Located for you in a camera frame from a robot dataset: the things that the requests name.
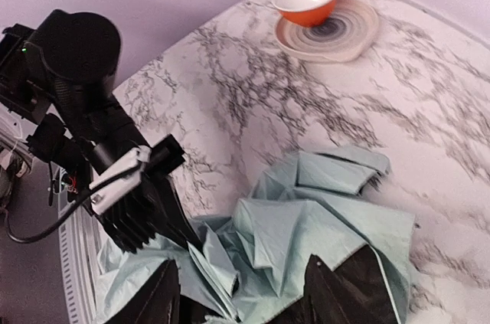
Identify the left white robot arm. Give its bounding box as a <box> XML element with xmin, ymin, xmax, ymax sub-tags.
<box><xmin>1</xmin><ymin>10</ymin><xmax>202</xmax><ymax>253</ymax></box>

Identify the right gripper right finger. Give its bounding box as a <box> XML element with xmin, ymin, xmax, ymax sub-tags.
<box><xmin>283</xmin><ymin>246</ymin><xmax>398</xmax><ymax>323</ymax></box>

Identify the mint green folding umbrella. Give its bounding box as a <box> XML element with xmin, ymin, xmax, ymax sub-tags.
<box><xmin>95</xmin><ymin>146</ymin><xmax>414</xmax><ymax>323</ymax></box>

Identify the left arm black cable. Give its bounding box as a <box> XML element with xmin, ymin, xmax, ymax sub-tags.
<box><xmin>3</xmin><ymin>162</ymin><xmax>95</xmax><ymax>244</ymax></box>

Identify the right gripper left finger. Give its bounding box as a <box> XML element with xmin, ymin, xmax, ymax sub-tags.
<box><xmin>107</xmin><ymin>260</ymin><xmax>180</xmax><ymax>324</ymax></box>

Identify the grey ringed plate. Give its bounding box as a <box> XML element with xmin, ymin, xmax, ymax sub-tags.
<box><xmin>275</xmin><ymin>0</ymin><xmax>380</xmax><ymax>63</ymax></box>

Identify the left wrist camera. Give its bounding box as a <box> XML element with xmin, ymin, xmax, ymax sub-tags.
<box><xmin>89</xmin><ymin>146</ymin><xmax>151</xmax><ymax>215</ymax></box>

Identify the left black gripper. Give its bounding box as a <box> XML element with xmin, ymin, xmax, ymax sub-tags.
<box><xmin>96</xmin><ymin>135</ymin><xmax>202</xmax><ymax>254</ymax></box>

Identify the front aluminium rail base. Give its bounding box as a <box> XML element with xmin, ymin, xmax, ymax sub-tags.
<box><xmin>58</xmin><ymin>208</ymin><xmax>101</xmax><ymax>324</ymax></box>

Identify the orange white bowl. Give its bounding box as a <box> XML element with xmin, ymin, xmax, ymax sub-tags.
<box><xmin>272</xmin><ymin>0</ymin><xmax>337</xmax><ymax>28</ymax></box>

